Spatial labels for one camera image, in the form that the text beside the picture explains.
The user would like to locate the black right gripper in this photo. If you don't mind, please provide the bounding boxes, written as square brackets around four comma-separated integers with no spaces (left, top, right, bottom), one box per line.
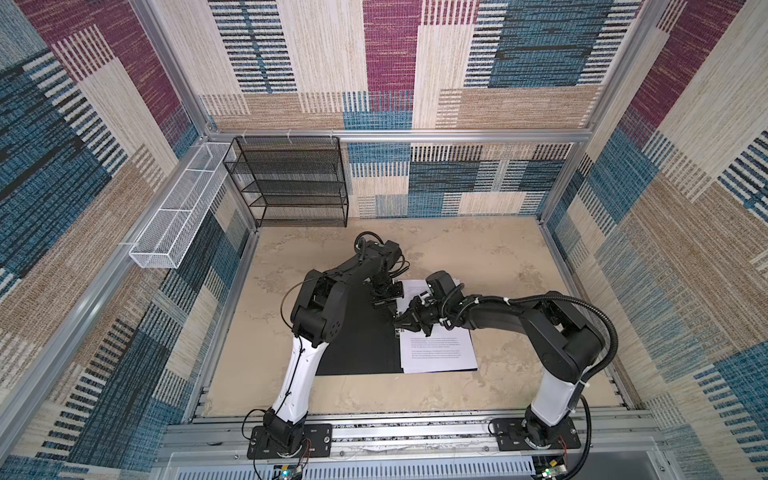
[392,295,448,337]

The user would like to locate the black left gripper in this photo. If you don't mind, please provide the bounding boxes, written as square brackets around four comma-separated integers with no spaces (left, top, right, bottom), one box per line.
[370,278,404,315]

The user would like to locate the white text paper sheet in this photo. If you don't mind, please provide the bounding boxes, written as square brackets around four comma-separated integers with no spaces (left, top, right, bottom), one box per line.
[394,280,478,374]

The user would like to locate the red folder black inside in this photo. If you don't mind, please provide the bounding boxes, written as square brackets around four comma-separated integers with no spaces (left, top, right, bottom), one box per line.
[314,281,478,377]

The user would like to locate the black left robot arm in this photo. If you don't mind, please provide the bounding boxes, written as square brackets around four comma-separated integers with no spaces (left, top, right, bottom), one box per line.
[262,231,408,457]

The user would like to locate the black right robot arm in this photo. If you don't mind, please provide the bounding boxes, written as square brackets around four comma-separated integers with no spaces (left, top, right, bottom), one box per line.
[394,292,617,449]

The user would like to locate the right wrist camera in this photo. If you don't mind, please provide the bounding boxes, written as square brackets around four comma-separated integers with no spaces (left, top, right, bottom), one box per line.
[426,270,457,301]

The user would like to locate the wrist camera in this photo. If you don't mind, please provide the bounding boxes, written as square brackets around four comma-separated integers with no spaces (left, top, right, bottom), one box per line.
[426,270,457,301]
[379,240,403,271]

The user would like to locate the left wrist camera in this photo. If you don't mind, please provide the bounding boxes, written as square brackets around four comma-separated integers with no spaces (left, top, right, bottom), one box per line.
[379,240,403,271]

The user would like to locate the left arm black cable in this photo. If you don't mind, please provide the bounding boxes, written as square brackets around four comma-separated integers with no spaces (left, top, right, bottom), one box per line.
[353,230,385,256]

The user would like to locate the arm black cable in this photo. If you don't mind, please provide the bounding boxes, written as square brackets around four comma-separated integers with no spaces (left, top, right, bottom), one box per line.
[440,283,620,480]
[353,230,385,256]

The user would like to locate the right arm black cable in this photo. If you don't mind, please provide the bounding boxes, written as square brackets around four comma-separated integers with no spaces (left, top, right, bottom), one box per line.
[440,283,620,480]

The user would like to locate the aluminium front rail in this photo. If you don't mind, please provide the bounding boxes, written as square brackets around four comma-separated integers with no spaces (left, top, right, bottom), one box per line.
[150,407,683,479]

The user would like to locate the black wire mesh shelf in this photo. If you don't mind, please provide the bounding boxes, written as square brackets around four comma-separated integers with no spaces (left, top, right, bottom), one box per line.
[223,136,349,227]

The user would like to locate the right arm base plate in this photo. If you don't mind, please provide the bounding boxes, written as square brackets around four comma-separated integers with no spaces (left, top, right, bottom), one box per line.
[488,417,582,451]

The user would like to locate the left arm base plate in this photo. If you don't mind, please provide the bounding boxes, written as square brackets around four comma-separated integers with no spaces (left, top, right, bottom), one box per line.
[246,423,333,460]

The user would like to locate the white wire mesh basket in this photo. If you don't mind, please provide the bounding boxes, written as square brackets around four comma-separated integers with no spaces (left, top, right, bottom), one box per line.
[129,142,229,269]

